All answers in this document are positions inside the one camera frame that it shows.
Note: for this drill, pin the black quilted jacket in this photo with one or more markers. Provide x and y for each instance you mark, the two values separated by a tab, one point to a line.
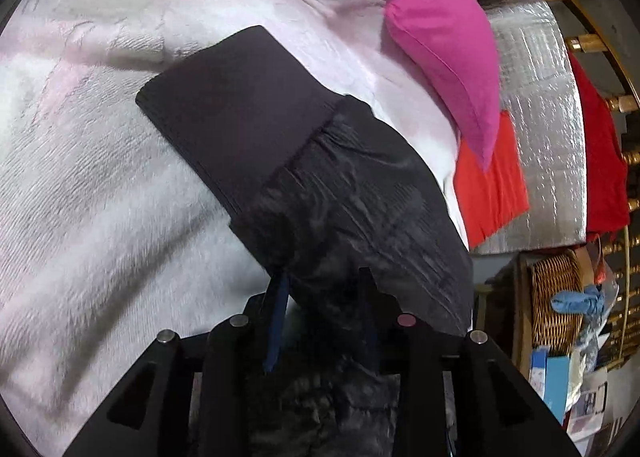
350	224

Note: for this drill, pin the white pink bed blanket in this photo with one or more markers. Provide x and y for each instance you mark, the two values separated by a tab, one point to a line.
107	236

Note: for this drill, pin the wooden shelf unit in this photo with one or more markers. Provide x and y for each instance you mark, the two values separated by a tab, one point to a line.
514	306

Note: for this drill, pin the light blue cloth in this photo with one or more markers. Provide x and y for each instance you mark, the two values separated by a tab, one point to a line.
589	302

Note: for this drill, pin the red hanging cloth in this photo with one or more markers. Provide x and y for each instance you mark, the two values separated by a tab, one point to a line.
607	202

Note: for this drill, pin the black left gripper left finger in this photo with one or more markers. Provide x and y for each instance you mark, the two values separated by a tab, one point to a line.
195	396

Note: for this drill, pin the silver foil insulation mat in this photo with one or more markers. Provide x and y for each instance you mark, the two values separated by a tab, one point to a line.
538	89

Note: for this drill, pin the red cushion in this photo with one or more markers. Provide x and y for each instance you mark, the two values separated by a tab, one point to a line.
491	199

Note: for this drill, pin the magenta pillow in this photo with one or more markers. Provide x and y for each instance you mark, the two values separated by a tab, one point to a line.
454	46

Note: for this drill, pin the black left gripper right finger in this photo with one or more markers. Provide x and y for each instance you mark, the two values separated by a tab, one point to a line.
458	395

